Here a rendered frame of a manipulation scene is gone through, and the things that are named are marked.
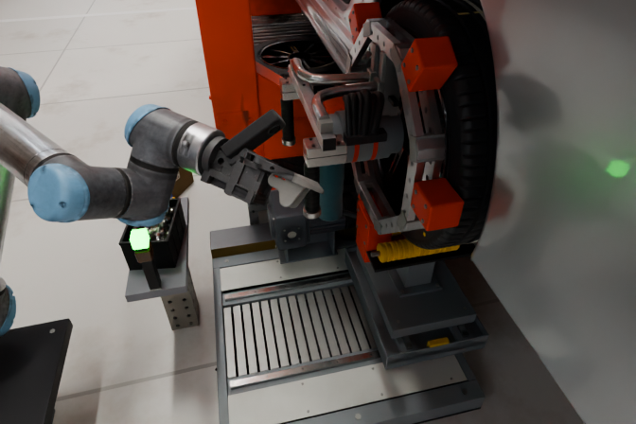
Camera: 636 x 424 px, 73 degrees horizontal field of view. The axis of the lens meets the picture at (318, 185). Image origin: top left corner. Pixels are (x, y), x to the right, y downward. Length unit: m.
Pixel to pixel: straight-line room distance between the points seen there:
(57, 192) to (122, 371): 1.13
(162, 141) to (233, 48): 0.72
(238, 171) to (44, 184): 0.29
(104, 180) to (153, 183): 0.09
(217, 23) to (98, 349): 1.24
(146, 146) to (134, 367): 1.11
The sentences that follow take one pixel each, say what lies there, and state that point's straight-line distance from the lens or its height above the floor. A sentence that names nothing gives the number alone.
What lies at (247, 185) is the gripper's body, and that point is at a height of 1.00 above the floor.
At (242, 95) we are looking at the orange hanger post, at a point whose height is 0.80.
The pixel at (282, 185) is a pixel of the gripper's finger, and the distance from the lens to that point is 0.72.
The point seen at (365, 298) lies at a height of 0.17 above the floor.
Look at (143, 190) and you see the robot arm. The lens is 0.83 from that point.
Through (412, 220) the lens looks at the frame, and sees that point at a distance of 1.04.
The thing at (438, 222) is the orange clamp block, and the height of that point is 0.84.
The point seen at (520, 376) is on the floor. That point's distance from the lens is 1.80.
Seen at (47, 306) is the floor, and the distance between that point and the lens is 2.12.
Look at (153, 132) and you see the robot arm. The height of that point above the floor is 1.06.
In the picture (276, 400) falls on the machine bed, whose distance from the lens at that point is 1.53.
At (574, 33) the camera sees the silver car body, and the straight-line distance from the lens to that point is 0.70.
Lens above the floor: 1.44
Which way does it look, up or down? 37 degrees down
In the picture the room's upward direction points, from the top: straight up
